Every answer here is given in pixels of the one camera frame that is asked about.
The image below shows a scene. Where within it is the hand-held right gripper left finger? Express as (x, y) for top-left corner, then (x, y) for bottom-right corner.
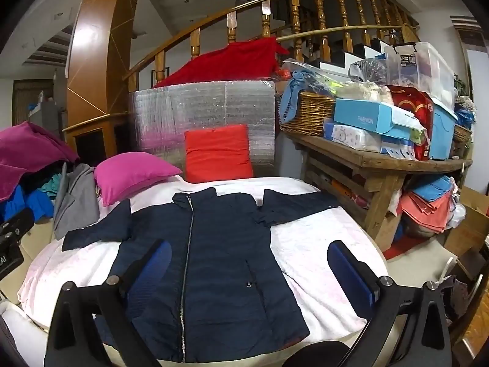
(44, 239), (172, 367)

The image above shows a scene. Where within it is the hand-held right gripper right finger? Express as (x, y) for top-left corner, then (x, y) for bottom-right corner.
(329, 240), (453, 367)

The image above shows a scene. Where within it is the navy zip jacket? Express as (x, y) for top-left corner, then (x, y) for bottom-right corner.
(62, 188), (340, 364)

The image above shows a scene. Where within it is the white blanket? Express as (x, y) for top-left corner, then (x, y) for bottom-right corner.
(17, 174), (390, 352)

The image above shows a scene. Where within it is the bright blue cloth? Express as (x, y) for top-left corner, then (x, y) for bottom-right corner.
(0, 185), (54, 224)

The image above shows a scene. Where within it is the teal cloth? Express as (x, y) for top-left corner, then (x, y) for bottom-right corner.
(38, 174), (64, 195)

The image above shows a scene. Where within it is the grey garment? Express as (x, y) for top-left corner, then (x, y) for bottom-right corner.
(53, 162), (101, 241)

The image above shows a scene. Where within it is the wooden bench table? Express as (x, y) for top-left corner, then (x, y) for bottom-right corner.
(283, 130), (474, 253)

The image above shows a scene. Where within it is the magenta cloth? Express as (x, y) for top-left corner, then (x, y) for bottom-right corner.
(0, 121), (81, 201)

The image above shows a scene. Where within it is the pink pillow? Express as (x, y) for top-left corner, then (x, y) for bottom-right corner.
(94, 152), (184, 208)

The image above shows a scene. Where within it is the stack of coral cloths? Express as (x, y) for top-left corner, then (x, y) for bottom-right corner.
(399, 191), (455, 234)

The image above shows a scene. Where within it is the folded blue cloth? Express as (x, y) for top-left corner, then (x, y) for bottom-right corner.
(410, 176), (453, 201)

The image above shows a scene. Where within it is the cardboard box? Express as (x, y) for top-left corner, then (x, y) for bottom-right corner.
(443, 185), (489, 262)

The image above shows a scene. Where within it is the red pillow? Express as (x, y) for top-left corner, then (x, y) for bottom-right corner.
(184, 124), (255, 184)

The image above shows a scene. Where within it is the white patterned box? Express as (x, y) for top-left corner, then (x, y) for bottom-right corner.
(324, 120), (383, 153)

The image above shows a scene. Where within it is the wooden cabinet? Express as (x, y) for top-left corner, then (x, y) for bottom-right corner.
(61, 113), (131, 165)

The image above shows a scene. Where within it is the blue shoe box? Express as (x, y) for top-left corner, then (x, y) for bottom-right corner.
(334, 98), (415, 138)

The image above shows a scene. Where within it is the grey quilted headboard blanket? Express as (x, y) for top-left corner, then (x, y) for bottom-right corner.
(128, 78), (276, 178)

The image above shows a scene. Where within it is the large wicker basket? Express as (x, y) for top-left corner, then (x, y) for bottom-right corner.
(277, 92), (339, 137)

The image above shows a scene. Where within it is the blue plastic bin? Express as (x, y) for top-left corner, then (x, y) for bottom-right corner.
(428, 103), (458, 161)

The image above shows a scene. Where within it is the small wicker basket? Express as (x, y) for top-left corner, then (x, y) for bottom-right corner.
(453, 124), (472, 144)

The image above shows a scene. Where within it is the red gift box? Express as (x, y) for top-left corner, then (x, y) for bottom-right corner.
(386, 86), (434, 161)

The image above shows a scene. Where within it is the plastic bag of beige fabric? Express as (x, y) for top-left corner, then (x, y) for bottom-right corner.
(336, 80), (394, 106)

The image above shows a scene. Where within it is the light blue cloth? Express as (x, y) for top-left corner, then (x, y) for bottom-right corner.
(283, 71), (318, 123)

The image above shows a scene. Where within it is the dark plastic bag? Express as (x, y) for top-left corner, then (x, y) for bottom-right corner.
(347, 59), (388, 85)

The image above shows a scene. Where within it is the wooden arch column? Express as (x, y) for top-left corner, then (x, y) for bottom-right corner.
(67, 0), (148, 123)

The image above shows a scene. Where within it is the clear storage box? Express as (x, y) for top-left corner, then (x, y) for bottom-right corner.
(383, 42), (455, 111)

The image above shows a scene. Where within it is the red cloth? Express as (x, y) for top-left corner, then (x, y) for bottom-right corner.
(153, 36), (291, 88)

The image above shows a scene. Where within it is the wooden stair railing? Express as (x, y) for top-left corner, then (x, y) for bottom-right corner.
(122, 0), (421, 92)

